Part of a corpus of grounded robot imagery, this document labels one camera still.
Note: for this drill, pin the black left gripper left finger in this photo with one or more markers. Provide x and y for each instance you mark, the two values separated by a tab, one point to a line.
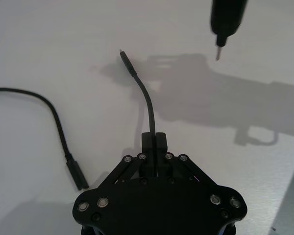
147	147

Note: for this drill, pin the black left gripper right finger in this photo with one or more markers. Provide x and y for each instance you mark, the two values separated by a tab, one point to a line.
161	147

